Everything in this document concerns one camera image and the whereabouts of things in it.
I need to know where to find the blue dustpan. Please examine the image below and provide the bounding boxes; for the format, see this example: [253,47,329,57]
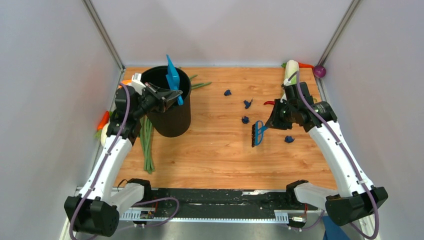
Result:
[165,54,180,91]

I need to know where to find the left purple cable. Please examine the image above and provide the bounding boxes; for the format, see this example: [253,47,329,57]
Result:
[68,82,180,240]

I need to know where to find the napa cabbage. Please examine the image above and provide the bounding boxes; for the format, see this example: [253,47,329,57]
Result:
[280,60,300,103]

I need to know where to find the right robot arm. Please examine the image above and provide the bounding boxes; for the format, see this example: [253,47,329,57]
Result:
[265,82,388,226]

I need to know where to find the white daikon radish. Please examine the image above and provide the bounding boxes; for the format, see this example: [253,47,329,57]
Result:
[100,123,109,147]

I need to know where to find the blue cloth at bottom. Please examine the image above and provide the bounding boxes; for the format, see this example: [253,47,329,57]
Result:
[322,216,350,240]

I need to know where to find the white slotted cable duct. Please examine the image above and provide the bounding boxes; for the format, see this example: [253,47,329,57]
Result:
[119,208,290,224]

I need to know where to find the purple cable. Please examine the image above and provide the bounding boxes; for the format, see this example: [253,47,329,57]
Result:
[68,82,180,240]
[286,71,380,240]

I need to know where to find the carrot at left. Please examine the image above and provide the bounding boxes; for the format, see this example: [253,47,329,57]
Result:
[96,111,110,131]

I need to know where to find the purple onion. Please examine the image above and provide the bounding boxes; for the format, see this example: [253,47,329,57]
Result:
[312,65,327,78]

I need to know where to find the green beans behind bucket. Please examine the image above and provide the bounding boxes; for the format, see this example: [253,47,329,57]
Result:
[189,74,212,90]

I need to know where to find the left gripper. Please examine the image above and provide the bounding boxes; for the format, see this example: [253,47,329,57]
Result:
[132,83,182,120]

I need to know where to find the blue paper scrap far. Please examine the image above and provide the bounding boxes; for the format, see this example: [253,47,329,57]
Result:
[224,89,232,96]

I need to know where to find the black trash bucket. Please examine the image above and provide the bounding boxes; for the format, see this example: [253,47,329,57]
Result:
[141,65,192,138]

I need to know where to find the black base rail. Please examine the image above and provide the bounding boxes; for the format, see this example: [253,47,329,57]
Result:
[125,187,319,220]

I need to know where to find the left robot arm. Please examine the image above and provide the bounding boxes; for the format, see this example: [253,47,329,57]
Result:
[64,83,183,240]

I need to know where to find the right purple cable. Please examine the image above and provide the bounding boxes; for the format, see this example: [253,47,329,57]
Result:
[286,71,380,240]

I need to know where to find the blue hand brush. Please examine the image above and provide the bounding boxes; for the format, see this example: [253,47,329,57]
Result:
[251,120,268,148]

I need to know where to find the green bean bundle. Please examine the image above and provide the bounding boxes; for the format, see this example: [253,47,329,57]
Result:
[139,116,155,174]

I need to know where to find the blue paper scrap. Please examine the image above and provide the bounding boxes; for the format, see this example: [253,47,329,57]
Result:
[241,116,250,124]
[243,98,254,109]
[284,135,295,144]
[224,89,232,96]

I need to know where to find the carrot at right corner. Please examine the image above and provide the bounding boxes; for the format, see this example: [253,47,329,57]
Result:
[298,62,314,69]

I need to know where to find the blue paper scrap right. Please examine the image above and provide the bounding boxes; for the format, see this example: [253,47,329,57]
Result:
[284,135,295,144]

